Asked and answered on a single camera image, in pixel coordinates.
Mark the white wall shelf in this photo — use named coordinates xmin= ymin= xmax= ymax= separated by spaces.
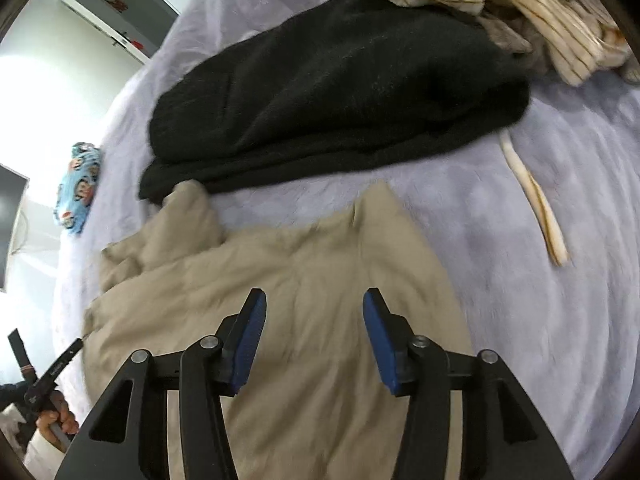
xmin=47 ymin=0 xmax=181 ymax=66

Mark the beige puffer jacket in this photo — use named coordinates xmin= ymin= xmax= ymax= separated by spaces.
xmin=82 ymin=180 xmax=476 ymax=480

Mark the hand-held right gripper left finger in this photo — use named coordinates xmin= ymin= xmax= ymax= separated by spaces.
xmin=54 ymin=287 xmax=268 ymax=480

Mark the grey knit cloth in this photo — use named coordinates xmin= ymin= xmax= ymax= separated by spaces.
xmin=477 ymin=5 xmax=556 ymax=56

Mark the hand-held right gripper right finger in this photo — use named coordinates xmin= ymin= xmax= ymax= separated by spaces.
xmin=362 ymin=287 xmax=576 ymax=480

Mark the purple fleece blanket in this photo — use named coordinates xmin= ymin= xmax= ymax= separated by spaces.
xmin=50 ymin=0 xmax=640 ymax=480

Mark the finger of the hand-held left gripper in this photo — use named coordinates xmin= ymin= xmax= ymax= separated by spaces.
xmin=7 ymin=329 xmax=37 ymax=381

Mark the wall monitor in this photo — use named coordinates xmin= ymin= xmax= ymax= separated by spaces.
xmin=0 ymin=162 xmax=30 ymax=293

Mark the person's left hand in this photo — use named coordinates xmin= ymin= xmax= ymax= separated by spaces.
xmin=36 ymin=390 xmax=80 ymax=445

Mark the blue monkey print cloth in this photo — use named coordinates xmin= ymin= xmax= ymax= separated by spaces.
xmin=52 ymin=142 xmax=103 ymax=237

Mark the beige striped fabric belt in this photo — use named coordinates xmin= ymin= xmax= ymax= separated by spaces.
xmin=500 ymin=130 xmax=571 ymax=267

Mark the black folded garment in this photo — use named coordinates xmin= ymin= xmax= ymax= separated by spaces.
xmin=137 ymin=0 xmax=532 ymax=206

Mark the beige striped garment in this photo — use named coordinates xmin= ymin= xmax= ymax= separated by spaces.
xmin=361 ymin=0 xmax=636 ymax=86

